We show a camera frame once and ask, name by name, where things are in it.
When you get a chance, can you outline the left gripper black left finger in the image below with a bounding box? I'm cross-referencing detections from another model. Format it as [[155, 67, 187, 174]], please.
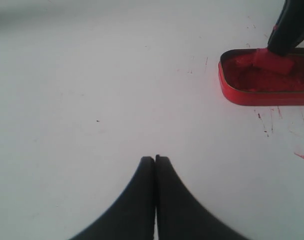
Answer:
[[72, 156, 156, 240]]

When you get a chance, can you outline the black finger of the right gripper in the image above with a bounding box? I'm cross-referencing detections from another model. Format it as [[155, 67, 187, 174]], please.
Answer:
[[288, 0, 304, 52], [267, 0, 299, 55]]

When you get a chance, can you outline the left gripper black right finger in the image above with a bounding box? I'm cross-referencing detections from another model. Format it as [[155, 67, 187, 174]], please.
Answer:
[[155, 155, 246, 240]]

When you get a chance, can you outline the red stamp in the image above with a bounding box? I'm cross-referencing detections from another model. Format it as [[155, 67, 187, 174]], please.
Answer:
[[253, 48, 295, 75]]

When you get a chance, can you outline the red ink paste tin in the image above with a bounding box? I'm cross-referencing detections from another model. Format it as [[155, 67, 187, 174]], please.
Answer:
[[218, 47, 304, 106]]

